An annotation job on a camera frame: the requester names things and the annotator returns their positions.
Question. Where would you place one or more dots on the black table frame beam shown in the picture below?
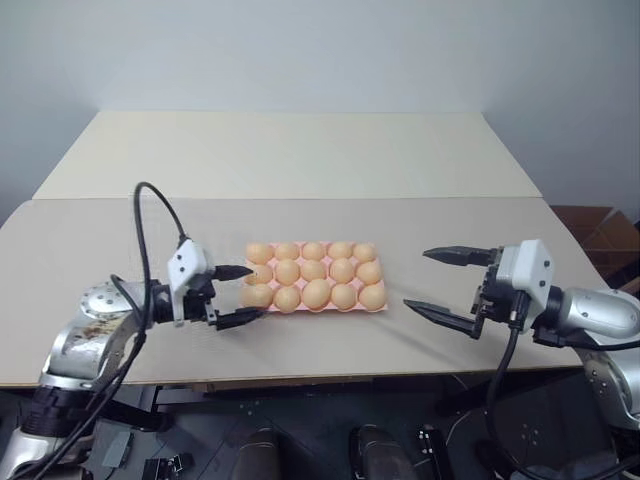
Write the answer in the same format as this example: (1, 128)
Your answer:
(280, 392)

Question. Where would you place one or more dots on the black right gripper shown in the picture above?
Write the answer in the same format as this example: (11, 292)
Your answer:
(497, 305)

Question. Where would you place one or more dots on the tan egg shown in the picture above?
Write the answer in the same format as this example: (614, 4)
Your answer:
(369, 273)
(258, 252)
(373, 297)
(364, 251)
(286, 251)
(257, 295)
(263, 273)
(287, 271)
(341, 269)
(316, 293)
(343, 296)
(288, 298)
(313, 250)
(313, 270)
(341, 250)

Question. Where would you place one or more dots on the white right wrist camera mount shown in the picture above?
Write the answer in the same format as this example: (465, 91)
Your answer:
(527, 270)

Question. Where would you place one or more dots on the dark rounded shape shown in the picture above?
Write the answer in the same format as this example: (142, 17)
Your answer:
(372, 452)
(257, 455)

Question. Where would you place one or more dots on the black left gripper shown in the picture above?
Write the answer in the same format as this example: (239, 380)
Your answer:
(197, 300)

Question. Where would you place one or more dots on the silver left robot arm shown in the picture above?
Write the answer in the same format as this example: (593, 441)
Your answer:
(100, 301)

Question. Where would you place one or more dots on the grey flat plate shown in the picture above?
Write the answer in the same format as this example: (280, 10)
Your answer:
(117, 450)

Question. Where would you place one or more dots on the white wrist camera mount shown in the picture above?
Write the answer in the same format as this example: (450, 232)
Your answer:
(527, 270)
(188, 260)

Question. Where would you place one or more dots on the pink egg tray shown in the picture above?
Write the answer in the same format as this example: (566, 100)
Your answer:
(301, 282)

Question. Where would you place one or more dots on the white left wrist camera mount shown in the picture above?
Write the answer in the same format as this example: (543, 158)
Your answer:
(188, 260)

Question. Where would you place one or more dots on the black clamp block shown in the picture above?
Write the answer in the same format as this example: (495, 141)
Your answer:
(167, 467)

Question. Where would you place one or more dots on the brown cardboard box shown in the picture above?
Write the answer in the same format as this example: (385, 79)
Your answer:
(595, 230)

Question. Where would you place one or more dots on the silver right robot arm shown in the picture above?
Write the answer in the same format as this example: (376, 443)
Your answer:
(595, 307)

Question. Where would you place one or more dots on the black bracket with white marks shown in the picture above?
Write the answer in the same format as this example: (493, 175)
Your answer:
(430, 450)

